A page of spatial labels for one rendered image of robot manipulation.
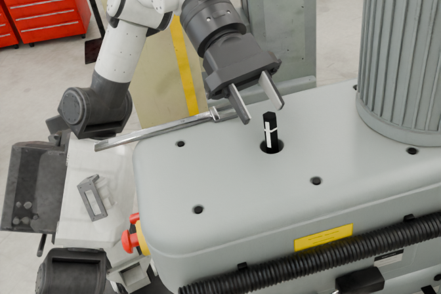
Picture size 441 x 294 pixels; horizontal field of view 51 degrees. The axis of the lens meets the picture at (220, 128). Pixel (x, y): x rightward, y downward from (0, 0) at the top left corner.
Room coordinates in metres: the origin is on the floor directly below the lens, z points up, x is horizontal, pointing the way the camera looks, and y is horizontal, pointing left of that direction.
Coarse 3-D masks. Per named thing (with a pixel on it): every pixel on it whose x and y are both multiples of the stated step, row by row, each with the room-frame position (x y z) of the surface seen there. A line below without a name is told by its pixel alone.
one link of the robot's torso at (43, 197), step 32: (32, 160) 0.82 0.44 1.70; (64, 160) 0.82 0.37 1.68; (96, 160) 0.83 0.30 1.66; (128, 160) 0.84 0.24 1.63; (32, 192) 0.77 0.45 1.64; (64, 192) 0.78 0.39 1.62; (128, 192) 0.81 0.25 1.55; (0, 224) 0.72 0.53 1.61; (32, 224) 0.73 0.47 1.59; (64, 224) 0.73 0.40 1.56; (128, 224) 0.77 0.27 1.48
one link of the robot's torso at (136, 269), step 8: (144, 256) 1.07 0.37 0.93; (120, 264) 1.05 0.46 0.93; (128, 264) 1.04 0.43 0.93; (136, 264) 1.14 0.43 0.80; (144, 264) 1.07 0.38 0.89; (112, 272) 1.02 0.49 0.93; (120, 272) 1.10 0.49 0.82; (128, 272) 1.13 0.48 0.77; (136, 272) 1.12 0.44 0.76; (144, 272) 1.08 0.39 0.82; (152, 272) 1.16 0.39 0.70; (112, 280) 1.02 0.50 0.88; (120, 280) 1.04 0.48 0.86; (128, 280) 1.10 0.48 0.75; (136, 280) 1.10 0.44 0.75; (144, 280) 1.12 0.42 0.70; (152, 280) 1.14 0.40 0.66; (120, 288) 1.11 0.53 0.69; (128, 288) 1.09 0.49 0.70; (136, 288) 1.11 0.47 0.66
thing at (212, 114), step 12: (216, 108) 0.63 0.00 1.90; (228, 108) 0.63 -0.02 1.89; (180, 120) 0.61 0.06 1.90; (192, 120) 0.61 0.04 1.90; (204, 120) 0.61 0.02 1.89; (216, 120) 0.60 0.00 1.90; (132, 132) 0.61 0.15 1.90; (144, 132) 0.60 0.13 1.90; (156, 132) 0.60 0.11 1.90; (96, 144) 0.59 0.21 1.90; (108, 144) 0.58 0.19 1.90; (120, 144) 0.58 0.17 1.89
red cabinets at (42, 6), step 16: (0, 0) 4.93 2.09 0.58; (16, 0) 4.83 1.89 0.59; (32, 0) 4.83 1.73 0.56; (48, 0) 4.83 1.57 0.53; (64, 0) 4.83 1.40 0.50; (80, 0) 5.06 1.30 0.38; (0, 16) 4.86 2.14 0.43; (16, 16) 4.84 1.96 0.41; (32, 16) 4.83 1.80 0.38; (48, 16) 4.83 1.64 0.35; (64, 16) 4.83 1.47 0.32; (80, 16) 4.84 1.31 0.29; (0, 32) 4.85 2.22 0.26; (16, 32) 4.97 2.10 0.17; (32, 32) 4.83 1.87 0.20; (48, 32) 4.83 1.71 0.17; (64, 32) 4.83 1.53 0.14; (80, 32) 4.84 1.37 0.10; (16, 48) 4.89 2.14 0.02
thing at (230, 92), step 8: (224, 88) 0.57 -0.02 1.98; (232, 88) 0.56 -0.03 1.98; (224, 96) 0.56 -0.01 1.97; (232, 96) 0.55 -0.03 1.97; (240, 96) 0.55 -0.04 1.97; (232, 104) 0.56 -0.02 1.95; (240, 104) 0.54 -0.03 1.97; (240, 112) 0.53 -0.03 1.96; (248, 112) 0.53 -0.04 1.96; (248, 120) 0.52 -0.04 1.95
